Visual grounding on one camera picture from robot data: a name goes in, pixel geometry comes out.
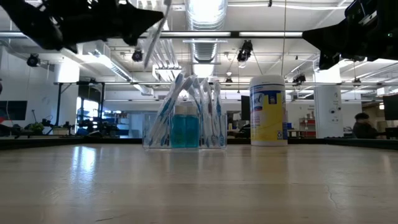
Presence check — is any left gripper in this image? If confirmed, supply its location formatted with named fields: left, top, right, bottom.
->
left=37, top=0, right=165, bottom=54

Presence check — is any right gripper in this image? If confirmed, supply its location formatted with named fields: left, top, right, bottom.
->
left=302, top=0, right=398, bottom=71

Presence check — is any clear plastic organizer box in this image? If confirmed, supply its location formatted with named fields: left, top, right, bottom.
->
left=142, top=111, right=228, bottom=151

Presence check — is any small toothpaste tube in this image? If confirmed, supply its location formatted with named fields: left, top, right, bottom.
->
left=170, top=105, right=187, bottom=149
left=185, top=105, right=200, bottom=149

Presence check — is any white round column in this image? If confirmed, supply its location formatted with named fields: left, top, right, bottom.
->
left=313, top=83, right=343, bottom=138

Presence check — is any red shelf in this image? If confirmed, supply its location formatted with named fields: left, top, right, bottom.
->
left=299, top=117, right=317, bottom=138

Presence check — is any black computer monitor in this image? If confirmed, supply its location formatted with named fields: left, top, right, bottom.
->
left=241, top=95, right=251, bottom=121
left=382, top=95, right=398, bottom=121

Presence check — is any person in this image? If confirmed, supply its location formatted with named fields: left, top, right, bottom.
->
left=352, top=112, right=379, bottom=139

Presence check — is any yellow disinfectant wipes canister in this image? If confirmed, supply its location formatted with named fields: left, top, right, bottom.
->
left=249, top=74, right=289, bottom=147

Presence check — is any green potted plant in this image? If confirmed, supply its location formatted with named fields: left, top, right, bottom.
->
left=26, top=122, right=44, bottom=135

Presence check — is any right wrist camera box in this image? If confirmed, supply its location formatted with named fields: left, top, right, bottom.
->
left=344, top=0, right=379, bottom=20

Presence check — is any white rectangular ceiling duct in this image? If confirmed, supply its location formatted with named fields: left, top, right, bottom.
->
left=62, top=40, right=155, bottom=96

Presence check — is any silver ceiling duct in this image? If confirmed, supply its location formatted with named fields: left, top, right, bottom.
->
left=185, top=0, right=229, bottom=63

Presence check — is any black hanging camera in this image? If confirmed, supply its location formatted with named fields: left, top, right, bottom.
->
left=236, top=39, right=254, bottom=63

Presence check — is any black background frame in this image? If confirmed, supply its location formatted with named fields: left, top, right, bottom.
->
left=53, top=80, right=106, bottom=135

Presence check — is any dark wall picture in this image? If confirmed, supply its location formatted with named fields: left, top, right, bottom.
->
left=0, top=100, right=28, bottom=121

